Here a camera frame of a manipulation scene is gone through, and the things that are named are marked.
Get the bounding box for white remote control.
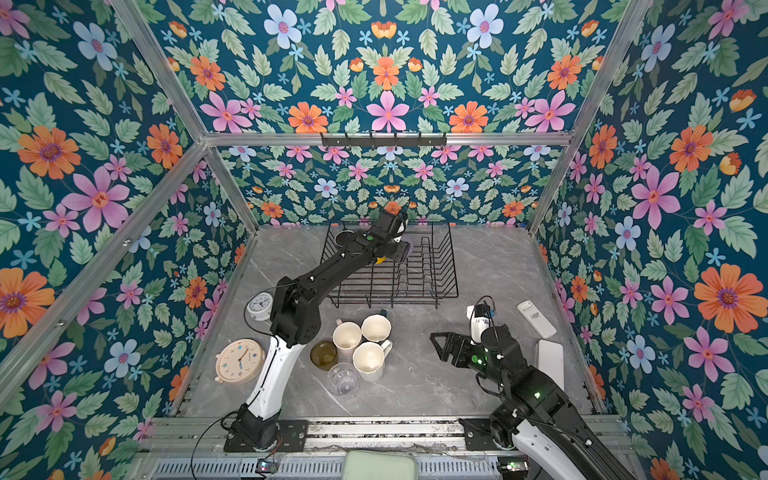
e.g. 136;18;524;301
517;300;557;339

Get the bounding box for green cloth pad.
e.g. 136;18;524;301
342;450;419;480

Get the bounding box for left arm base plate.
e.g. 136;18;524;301
224;419;309;453

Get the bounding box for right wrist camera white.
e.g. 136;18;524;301
466;301;492;344

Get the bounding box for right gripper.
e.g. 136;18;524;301
429;332;509;392

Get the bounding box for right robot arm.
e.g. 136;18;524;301
430;325;633;479

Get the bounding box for black wire dish rack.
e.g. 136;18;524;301
328;222;459;308

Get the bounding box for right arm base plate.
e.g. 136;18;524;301
458;417;516;452

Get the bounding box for black wall hook rail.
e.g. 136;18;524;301
320;133;448;148

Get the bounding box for black mug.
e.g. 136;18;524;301
334;230;360;250

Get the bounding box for clear glass cup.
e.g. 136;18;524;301
327;363;359;397

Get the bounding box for white mug front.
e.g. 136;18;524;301
353;340;393;382

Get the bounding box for white mug rear left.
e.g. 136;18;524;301
332;319;363;363

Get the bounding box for green mug white inside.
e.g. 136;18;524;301
361;310;392;343

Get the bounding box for small white alarm clock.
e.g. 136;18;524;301
245;292;273;322

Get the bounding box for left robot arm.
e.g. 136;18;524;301
224;211;410;453

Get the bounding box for olive glass cup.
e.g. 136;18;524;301
310;340;338;371

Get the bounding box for pink round clock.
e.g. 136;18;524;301
215;339;265;384

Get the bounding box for white flat box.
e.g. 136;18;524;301
535;340;565;389

